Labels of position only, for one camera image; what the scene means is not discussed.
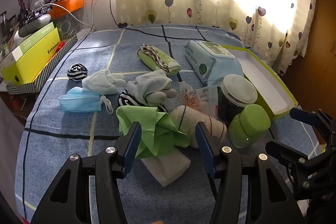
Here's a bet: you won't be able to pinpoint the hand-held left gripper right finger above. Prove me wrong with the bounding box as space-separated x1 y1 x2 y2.
194 121 306 224

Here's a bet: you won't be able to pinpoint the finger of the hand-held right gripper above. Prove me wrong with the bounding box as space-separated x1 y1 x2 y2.
265 139 328 197
289 107 336 136

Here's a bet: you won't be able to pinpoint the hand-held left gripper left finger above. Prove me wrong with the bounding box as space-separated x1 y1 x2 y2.
31 121 143 224

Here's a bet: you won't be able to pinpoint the bright green cloth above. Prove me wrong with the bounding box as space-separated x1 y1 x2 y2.
115 105 191 159

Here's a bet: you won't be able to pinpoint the cream sock with stripes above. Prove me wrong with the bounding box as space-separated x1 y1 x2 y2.
169 105 227 147

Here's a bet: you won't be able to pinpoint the white towel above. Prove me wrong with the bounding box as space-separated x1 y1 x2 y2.
141 149 191 187

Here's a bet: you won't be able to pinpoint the black white striped sock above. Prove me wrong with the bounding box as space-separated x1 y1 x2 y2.
118 90 168 112

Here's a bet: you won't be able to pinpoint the yellow-green box with white inside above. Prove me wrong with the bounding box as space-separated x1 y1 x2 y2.
221 45 299 120

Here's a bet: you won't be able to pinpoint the clear packet with orange print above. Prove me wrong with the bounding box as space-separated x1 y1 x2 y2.
181 83 222 119

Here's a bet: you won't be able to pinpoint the grey white socks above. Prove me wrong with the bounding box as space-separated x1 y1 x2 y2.
126 69 178 107

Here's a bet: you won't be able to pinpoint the blue face mask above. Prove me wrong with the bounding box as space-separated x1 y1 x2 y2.
58 87 113 114

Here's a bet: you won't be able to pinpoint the white baby mitten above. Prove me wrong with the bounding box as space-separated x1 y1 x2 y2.
81 69 126 95

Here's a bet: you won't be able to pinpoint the green towel red trim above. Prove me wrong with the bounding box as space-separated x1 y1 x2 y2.
138 44 182 76

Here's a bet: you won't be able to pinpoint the black white striped sock ball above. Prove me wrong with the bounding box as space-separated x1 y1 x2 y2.
67 63 87 82

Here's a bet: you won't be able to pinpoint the green plastic jar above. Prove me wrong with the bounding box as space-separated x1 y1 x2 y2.
228 104 271 149

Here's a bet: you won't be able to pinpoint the wooden wardrobe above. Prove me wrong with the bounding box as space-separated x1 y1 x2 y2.
281 0 336 121

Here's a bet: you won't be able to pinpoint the dark jar with clear lid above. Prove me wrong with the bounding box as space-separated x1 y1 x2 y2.
217 73 258 125

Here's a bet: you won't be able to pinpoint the blue plaid bed sheet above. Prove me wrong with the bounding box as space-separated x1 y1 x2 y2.
14 24 323 224

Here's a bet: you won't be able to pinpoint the pale blue wet wipes pack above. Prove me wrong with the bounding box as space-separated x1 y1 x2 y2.
184 40 245 88

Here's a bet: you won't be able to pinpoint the striped cardboard tray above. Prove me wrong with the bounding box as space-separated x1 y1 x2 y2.
5 34 78 95

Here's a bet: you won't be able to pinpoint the red foil wrapper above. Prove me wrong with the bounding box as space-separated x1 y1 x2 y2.
51 41 65 53

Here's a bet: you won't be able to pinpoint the yellow flat box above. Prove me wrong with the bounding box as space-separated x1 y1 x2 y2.
0 29 61 83

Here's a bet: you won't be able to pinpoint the clear plastic container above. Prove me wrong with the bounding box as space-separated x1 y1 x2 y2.
54 18 80 39

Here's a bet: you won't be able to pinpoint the pale green flat box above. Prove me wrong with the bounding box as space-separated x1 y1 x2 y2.
0 21 56 64

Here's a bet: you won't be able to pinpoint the orange shelf box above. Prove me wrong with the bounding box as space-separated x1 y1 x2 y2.
49 0 84 19

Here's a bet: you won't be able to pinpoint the grey oval case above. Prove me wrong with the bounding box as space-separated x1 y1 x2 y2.
18 14 52 37

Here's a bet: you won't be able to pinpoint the black electronic device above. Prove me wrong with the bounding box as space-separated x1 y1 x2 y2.
19 4 54 23

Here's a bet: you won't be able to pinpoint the black cable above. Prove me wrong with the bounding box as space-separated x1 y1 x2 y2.
109 0 248 50

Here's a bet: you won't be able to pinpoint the white cable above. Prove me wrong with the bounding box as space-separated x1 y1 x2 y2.
91 0 100 29
48 3 97 32

